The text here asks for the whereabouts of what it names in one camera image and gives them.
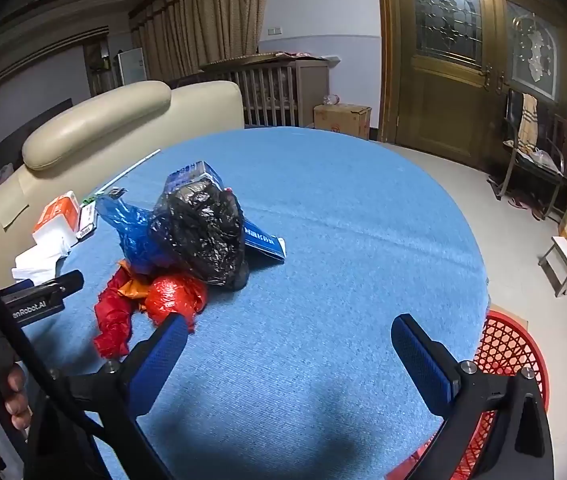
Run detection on blue tablecloth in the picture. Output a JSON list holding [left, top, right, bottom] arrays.
[[0, 126, 489, 480]]

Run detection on red plastic basket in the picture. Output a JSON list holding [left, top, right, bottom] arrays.
[[386, 310, 550, 480]]

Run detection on white tissue paper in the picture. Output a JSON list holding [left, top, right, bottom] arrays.
[[11, 230, 79, 286]]

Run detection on striped beige cloth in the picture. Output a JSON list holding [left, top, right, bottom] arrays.
[[518, 92, 539, 148]]

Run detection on flat cardboard sheet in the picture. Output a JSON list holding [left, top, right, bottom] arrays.
[[488, 304, 529, 328]]

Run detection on white air conditioner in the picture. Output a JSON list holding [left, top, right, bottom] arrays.
[[116, 47, 148, 86]]

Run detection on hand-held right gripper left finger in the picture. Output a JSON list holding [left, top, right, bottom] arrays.
[[26, 312, 190, 480]]

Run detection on brown cardboard box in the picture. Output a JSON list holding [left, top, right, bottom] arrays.
[[312, 102, 373, 141]]

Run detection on black cable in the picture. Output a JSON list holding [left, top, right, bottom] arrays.
[[0, 252, 109, 441]]

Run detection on orange plastic wrapper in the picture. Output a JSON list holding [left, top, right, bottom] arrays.
[[116, 272, 157, 307]]

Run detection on cream leather sofa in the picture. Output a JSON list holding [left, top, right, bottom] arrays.
[[0, 80, 245, 291]]

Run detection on dark metal chair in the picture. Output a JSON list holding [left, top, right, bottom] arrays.
[[487, 87, 567, 221]]

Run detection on orange white paper pack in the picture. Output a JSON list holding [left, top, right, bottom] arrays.
[[31, 191, 80, 241]]

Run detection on red balled plastic bag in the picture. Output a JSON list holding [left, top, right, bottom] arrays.
[[144, 274, 209, 333]]

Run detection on blue plastic bag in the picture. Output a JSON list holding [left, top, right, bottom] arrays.
[[94, 194, 184, 281]]

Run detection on white thin stick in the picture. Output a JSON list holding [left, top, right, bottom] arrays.
[[88, 149, 162, 201]]

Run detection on wooden double door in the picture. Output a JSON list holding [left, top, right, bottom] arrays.
[[376, 0, 567, 171]]

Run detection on black plastic bag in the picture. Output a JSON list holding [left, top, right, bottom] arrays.
[[148, 180, 252, 291]]

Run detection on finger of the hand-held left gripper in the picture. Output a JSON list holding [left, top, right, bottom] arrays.
[[0, 269, 85, 318]]

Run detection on small white stool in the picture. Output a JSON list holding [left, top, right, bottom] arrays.
[[538, 235, 567, 298]]

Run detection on white green small card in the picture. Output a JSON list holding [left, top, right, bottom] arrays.
[[78, 195, 99, 238]]

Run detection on beige curtain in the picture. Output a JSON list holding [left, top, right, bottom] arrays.
[[128, 0, 272, 83]]

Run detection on blue printed plastic packet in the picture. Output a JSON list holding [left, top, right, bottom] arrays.
[[164, 160, 224, 196]]

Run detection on wooden crib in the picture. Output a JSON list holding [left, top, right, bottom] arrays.
[[198, 52, 331, 128]]

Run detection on blue cardboard box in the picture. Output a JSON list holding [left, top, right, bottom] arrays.
[[241, 217, 288, 264]]

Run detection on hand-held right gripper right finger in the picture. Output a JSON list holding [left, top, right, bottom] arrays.
[[386, 313, 555, 480]]

